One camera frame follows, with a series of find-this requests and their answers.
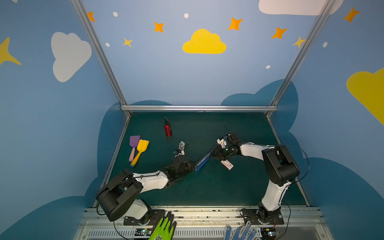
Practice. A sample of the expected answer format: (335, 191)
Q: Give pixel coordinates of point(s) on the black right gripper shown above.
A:
(220, 150)

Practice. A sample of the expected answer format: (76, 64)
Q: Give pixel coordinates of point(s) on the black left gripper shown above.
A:
(186, 165)

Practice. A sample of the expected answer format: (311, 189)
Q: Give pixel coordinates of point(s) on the red white staple box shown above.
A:
(227, 164)

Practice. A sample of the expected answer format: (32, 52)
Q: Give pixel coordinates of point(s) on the long metal stapler magazine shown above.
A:
(181, 149)

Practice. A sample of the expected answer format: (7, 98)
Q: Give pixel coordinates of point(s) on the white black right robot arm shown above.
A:
(281, 169)

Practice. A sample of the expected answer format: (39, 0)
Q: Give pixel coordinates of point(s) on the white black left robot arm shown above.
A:
(120, 195)

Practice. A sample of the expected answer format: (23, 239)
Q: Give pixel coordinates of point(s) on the red metal bottle black cap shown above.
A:
(168, 127)

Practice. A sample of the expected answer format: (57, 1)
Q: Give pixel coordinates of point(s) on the yellow spatula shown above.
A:
(142, 147)

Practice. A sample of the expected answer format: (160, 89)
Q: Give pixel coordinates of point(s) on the green work glove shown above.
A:
(165, 228)

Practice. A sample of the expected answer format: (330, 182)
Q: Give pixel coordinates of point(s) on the blue dotted white glove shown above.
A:
(246, 232)

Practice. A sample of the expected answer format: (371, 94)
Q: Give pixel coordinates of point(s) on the purple spatula pink handle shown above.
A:
(134, 141)

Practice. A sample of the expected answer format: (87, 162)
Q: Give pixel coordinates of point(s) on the horizontal aluminium back rail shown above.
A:
(160, 108)

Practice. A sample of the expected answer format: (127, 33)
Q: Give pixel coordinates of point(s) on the right corner aluminium post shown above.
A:
(304, 49)

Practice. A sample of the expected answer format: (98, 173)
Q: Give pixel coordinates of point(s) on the corner aluminium post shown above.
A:
(304, 49)
(91, 33)

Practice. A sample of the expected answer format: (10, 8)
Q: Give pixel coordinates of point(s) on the left corner aluminium post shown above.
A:
(91, 33)

